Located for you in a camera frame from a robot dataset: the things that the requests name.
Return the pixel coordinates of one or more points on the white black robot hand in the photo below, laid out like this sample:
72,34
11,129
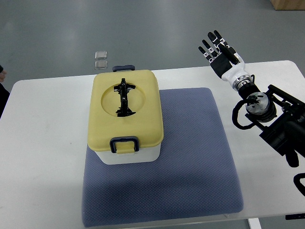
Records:
225,61

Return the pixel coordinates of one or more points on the yellow storage box lid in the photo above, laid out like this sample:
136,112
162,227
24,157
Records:
125,112

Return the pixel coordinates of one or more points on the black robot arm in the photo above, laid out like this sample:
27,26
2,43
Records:
279,115

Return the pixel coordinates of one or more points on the brown cardboard box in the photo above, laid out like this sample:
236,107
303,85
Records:
288,4

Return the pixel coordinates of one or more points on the white storage box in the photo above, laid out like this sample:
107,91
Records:
147,154

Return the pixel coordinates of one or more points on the blue grey cushion mat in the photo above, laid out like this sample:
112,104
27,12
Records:
193,176

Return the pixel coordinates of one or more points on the upper metal floor plate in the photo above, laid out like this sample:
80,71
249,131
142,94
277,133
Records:
100,55

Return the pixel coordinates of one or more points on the white table leg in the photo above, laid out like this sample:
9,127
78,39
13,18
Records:
254,223

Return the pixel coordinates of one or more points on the person at left edge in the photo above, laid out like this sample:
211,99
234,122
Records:
4,94

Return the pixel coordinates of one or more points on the black bracket under table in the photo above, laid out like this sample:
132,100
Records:
295,216

